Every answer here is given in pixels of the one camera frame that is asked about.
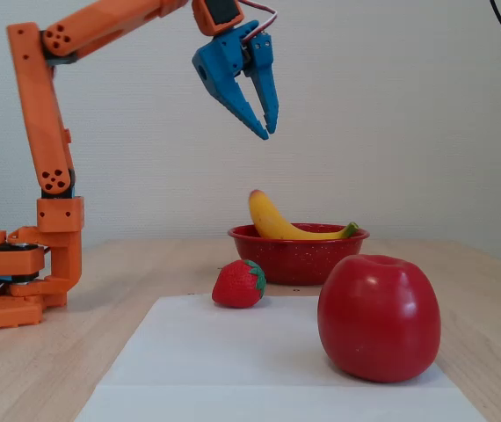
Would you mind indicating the red speckled bowl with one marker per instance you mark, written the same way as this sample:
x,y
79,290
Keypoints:
x,y
299,261

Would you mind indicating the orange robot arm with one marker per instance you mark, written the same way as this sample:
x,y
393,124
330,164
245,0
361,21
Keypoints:
x,y
39,110

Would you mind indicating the red toy apple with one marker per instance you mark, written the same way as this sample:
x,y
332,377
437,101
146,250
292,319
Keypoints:
x,y
378,316

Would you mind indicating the yellow toy banana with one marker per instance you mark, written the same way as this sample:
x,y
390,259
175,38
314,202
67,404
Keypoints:
x,y
268,220

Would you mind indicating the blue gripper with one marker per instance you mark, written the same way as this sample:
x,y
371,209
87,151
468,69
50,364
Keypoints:
x,y
221,61

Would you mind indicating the white paper sheet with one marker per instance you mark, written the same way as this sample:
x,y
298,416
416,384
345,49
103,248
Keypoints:
x,y
189,351

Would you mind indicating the red toy strawberry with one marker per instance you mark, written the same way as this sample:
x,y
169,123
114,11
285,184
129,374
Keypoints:
x,y
235,283

